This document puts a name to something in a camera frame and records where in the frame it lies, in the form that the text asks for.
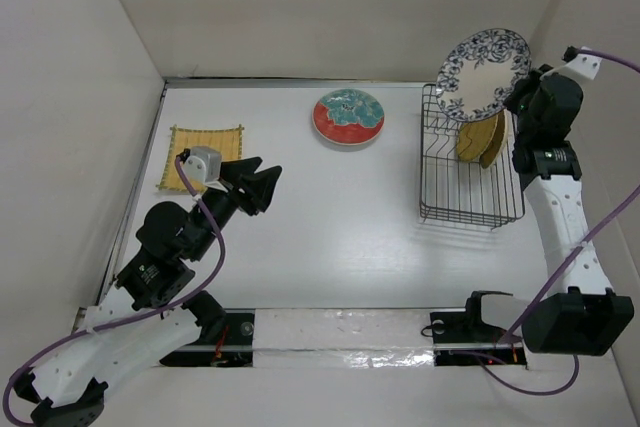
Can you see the fan-shaped bamboo tray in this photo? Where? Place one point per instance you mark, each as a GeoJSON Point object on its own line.
{"type": "Point", "coordinates": [497, 143]}

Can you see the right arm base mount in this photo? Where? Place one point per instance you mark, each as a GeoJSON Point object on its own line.
{"type": "Point", "coordinates": [460, 340]}

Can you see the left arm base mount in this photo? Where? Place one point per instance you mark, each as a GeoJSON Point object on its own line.
{"type": "Point", "coordinates": [231, 347]}

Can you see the red teal ceramic plate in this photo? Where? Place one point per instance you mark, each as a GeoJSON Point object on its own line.
{"type": "Point", "coordinates": [348, 117]}

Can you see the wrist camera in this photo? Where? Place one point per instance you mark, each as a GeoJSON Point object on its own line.
{"type": "Point", "coordinates": [200, 164]}
{"type": "Point", "coordinates": [580, 66]}

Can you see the black wire dish rack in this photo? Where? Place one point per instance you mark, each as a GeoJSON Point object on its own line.
{"type": "Point", "coordinates": [461, 194]}

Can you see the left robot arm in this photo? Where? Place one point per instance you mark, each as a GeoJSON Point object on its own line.
{"type": "Point", "coordinates": [158, 301]}

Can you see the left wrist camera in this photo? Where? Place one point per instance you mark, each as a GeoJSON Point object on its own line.
{"type": "Point", "coordinates": [200, 164]}

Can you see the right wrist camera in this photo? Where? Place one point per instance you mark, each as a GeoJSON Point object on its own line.
{"type": "Point", "coordinates": [580, 66]}

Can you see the round bamboo plate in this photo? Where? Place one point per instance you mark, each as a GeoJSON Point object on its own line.
{"type": "Point", "coordinates": [474, 138]}

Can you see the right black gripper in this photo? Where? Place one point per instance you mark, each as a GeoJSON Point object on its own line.
{"type": "Point", "coordinates": [534, 80]}

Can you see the blue floral white plate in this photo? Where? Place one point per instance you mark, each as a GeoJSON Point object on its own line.
{"type": "Point", "coordinates": [480, 73]}

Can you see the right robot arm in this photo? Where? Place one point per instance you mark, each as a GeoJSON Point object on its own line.
{"type": "Point", "coordinates": [576, 311]}

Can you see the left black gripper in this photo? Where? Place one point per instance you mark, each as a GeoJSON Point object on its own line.
{"type": "Point", "coordinates": [239, 175]}

